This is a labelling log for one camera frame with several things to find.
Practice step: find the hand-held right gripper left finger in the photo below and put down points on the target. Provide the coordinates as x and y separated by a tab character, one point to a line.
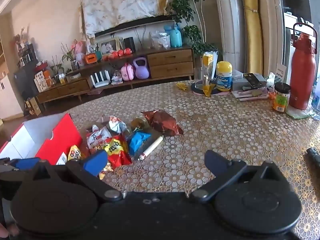
95	161

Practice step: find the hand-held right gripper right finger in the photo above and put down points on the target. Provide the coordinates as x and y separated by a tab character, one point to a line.
215	162

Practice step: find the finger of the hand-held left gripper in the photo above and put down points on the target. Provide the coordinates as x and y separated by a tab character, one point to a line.
23	163

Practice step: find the white red drink pouch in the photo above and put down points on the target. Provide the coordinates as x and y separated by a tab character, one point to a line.
97	137

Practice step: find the red yellow snack packet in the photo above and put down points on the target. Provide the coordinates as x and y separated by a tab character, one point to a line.
117	151

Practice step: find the red cardboard box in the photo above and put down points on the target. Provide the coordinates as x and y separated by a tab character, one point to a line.
62	140

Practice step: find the white orange packet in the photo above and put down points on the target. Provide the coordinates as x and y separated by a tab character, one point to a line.
116	125

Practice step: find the blue snack packet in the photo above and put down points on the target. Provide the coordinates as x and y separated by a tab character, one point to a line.
138	141

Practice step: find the packaged brown egg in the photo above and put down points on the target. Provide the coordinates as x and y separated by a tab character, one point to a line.
138	123

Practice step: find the white sausage stick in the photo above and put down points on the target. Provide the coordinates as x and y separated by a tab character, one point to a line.
151	148

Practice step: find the reddish brown foil packet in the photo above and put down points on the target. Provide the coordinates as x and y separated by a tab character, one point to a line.
162	122

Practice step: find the person's left hand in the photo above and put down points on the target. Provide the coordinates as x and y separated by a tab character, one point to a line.
12	230

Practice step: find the dark round tray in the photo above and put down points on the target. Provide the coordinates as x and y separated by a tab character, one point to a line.
197	91

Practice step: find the pink notebook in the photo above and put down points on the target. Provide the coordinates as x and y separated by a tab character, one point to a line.
250	96

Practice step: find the dark cabinet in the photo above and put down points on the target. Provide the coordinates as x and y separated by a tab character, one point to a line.
25	83

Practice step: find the grey box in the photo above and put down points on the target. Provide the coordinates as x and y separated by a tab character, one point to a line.
237	85

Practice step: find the white router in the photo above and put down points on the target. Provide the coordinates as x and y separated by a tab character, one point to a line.
100	80

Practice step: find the yellow lid supplement bottle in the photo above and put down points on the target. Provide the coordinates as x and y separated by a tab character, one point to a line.
223	80

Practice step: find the yellow wrapper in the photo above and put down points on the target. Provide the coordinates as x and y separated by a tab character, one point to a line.
182	86

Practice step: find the white carton box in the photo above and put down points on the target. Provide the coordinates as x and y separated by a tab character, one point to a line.
38	81

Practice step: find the clear drinking glass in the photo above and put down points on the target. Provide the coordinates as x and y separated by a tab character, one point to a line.
200	78

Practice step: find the stack of magazines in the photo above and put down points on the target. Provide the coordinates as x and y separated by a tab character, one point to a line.
117	78

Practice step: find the small brown box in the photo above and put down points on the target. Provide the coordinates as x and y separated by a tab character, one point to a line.
73	77

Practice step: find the black lid orange jar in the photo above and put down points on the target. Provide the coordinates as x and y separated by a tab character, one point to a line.
280	102

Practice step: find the small yellow box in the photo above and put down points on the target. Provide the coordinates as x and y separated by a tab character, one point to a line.
62	79

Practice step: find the orange carton box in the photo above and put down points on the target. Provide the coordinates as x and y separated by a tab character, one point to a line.
46	76

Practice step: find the black flat box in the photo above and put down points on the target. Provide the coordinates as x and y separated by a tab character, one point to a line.
253	78

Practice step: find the pink toy case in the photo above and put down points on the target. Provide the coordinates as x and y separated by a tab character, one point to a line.
128	72

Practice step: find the black ribbed object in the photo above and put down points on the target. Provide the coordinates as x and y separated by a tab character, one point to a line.
312	157

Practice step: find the green coaster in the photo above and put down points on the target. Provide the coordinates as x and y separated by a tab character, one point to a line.
300	114

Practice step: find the orchid in glass vase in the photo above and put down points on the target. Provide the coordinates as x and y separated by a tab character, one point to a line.
75	65

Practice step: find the red round tin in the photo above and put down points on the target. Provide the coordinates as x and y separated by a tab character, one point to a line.
41	67

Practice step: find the small green potted plant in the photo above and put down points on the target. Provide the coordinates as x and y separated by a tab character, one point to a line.
57	67

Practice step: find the purple kettlebell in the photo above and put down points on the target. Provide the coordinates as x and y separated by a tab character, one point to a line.
141	71

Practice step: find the orange teal radio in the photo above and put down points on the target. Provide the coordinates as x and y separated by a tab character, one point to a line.
91	58

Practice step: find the red orange ornament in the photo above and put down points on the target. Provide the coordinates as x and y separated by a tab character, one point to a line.
128	51
121	53
115	54
108	57

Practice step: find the wooden television cabinet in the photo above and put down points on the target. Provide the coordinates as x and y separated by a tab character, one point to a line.
170	66

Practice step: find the black rack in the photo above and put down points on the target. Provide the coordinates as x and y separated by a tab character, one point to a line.
26	56

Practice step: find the white card stand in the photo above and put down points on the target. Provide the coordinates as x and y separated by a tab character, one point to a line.
280	72

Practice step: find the pink plush doll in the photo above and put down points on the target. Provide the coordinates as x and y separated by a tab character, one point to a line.
79	50

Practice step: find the framed photo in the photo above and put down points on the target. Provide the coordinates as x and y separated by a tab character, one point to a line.
109	46

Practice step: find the clear plastic bottle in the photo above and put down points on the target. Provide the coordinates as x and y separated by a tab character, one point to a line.
316	105

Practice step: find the red water bottle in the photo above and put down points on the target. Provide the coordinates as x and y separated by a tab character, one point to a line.
301	80

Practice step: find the black speaker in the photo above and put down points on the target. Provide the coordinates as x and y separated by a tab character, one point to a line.
129	44

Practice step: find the dried flowers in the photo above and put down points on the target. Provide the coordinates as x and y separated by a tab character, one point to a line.
20	38

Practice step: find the light blue jug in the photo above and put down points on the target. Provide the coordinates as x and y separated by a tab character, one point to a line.
176	37

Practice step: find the clear plastic bag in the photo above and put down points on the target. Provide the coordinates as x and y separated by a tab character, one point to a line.
160	41

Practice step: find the yellow curtain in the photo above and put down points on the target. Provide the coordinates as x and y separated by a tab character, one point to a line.
252	30

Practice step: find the black television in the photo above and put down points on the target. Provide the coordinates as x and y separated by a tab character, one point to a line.
130	25

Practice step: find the white floor air conditioner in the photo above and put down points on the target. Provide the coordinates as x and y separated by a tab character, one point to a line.
232	17

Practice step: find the patterned cover cloth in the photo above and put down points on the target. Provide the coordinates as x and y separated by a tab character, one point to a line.
120	2

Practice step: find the green potted tree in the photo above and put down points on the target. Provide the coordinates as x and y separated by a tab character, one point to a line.
182	5

